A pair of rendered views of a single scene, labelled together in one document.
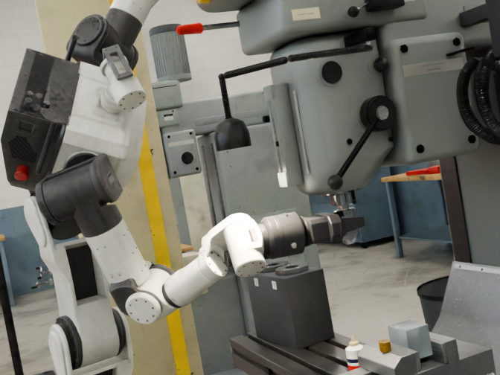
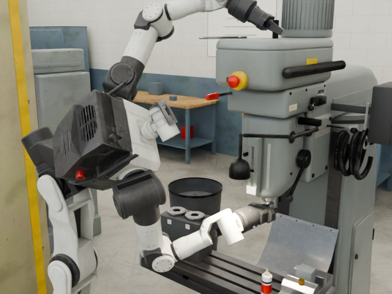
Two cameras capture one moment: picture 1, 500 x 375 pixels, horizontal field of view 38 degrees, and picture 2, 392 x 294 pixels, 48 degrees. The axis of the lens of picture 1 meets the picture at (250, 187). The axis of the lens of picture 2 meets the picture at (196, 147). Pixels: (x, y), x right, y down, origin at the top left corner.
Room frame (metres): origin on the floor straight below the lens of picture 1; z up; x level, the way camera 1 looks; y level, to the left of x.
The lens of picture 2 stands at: (0.29, 0.86, 1.91)
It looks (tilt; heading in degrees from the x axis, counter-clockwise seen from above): 15 degrees down; 330
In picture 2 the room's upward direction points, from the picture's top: straight up
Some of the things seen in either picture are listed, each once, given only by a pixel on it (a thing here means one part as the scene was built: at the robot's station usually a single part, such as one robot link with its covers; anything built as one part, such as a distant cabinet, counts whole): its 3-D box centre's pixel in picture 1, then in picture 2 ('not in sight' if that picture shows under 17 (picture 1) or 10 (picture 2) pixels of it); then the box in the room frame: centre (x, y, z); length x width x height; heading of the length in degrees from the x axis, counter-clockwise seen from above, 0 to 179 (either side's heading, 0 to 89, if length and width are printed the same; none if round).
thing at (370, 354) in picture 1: (388, 359); (299, 287); (1.35, -0.20, 0.99); 0.12 x 0.06 x 0.04; 24
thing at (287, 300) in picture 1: (288, 301); (185, 232); (1.95, -0.05, 1.00); 0.22 x 0.12 x 0.20; 27
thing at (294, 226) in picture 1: (306, 231); (252, 216); (1.52, -0.10, 1.24); 0.13 x 0.12 x 0.10; 14
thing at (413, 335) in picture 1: (409, 340); (305, 275); (1.37, -0.25, 1.01); 0.06 x 0.05 x 0.06; 24
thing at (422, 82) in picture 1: (405, 103); (294, 142); (1.61, -0.37, 1.47); 0.24 x 0.19 x 0.26; 21
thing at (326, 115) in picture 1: (329, 115); (270, 152); (1.54, -0.19, 1.47); 0.21 x 0.19 x 0.32; 21
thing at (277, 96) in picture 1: (283, 135); (254, 165); (1.50, -0.09, 1.45); 0.04 x 0.04 x 0.21; 21
